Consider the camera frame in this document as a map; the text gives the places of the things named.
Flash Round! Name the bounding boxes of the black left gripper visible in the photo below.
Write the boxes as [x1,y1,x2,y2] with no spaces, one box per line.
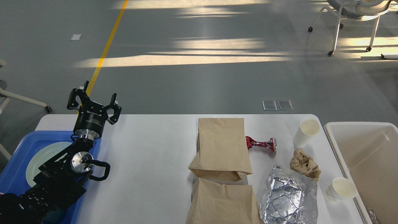
[67,81,122,139]

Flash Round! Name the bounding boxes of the pale green plate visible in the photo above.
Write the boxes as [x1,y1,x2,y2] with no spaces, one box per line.
[25,142,71,187]

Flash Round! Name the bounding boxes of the dark green mug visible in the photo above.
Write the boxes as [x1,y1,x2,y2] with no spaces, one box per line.
[40,208,66,224]

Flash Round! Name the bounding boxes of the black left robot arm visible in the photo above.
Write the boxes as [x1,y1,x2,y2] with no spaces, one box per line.
[1,81,122,224]

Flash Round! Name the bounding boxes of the white chair at left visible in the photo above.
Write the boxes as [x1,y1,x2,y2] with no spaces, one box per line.
[0,59,52,161]

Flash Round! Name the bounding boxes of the blue plastic tray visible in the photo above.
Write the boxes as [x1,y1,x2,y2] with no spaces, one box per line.
[0,131,101,224]

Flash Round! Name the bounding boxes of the upper brown paper bag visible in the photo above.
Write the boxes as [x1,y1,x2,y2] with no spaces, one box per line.
[189,118,253,182]

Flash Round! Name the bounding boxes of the brown paper bag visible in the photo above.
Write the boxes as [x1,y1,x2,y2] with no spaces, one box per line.
[189,118,253,182]
[185,178,261,224]

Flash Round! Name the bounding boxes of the lower brown paper bag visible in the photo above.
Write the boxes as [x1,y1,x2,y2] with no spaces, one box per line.
[185,178,261,224]

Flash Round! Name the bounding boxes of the metal floor socket plates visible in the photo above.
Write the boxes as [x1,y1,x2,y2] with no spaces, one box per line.
[262,100,294,111]

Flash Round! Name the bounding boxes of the red candy wrapper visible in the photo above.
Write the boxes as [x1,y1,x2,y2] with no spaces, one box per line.
[245,136,277,152]

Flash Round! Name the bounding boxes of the crumpled brown paper ball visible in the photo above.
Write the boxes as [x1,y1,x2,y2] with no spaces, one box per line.
[289,148,322,181]

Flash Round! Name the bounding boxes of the small white paper cup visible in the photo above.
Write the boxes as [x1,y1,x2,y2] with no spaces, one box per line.
[324,177,358,204]

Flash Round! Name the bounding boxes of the white plastic bin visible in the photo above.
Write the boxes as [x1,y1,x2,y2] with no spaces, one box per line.
[324,122,398,224]

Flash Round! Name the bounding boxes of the white chair on casters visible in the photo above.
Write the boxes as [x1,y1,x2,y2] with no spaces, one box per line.
[308,0,392,57]

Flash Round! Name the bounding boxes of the crumpled foil in bin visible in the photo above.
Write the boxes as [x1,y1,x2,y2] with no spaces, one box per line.
[366,207,379,224]

